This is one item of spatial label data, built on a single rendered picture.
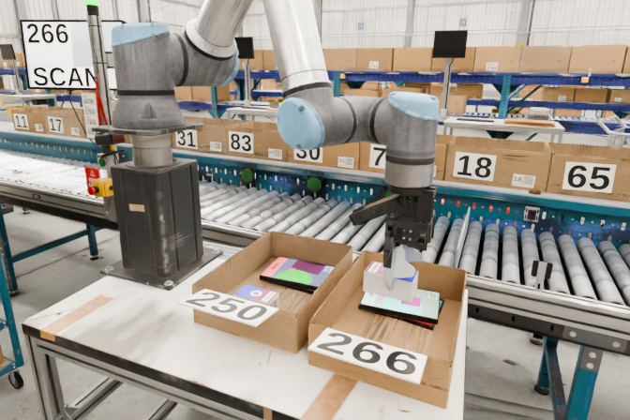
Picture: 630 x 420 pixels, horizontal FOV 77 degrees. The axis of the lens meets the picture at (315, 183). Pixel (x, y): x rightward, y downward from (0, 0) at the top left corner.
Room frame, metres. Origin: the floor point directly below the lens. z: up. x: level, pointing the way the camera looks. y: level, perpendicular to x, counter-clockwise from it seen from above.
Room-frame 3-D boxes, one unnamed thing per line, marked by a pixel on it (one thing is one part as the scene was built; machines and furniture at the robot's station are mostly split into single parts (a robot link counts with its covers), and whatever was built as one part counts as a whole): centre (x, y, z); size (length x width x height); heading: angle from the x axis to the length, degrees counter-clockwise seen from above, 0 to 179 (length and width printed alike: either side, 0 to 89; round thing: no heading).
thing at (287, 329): (0.96, 0.09, 0.80); 0.38 x 0.28 x 0.10; 157
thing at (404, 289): (0.74, -0.16, 0.92); 0.10 x 0.06 x 0.05; 64
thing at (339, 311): (0.82, -0.19, 0.80); 0.38 x 0.28 x 0.10; 156
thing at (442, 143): (1.90, -0.45, 0.96); 0.39 x 0.29 x 0.17; 65
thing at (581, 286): (1.21, -0.87, 0.72); 0.52 x 0.05 x 0.05; 155
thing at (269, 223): (1.67, 0.13, 0.72); 0.52 x 0.05 x 0.05; 155
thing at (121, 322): (0.92, 0.13, 0.74); 1.00 x 0.58 x 0.03; 69
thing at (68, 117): (2.90, 1.70, 0.96); 0.39 x 0.29 x 0.17; 65
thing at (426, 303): (0.91, -0.23, 0.78); 0.19 x 0.14 x 0.02; 71
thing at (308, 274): (1.05, 0.04, 0.78); 0.19 x 0.14 x 0.02; 70
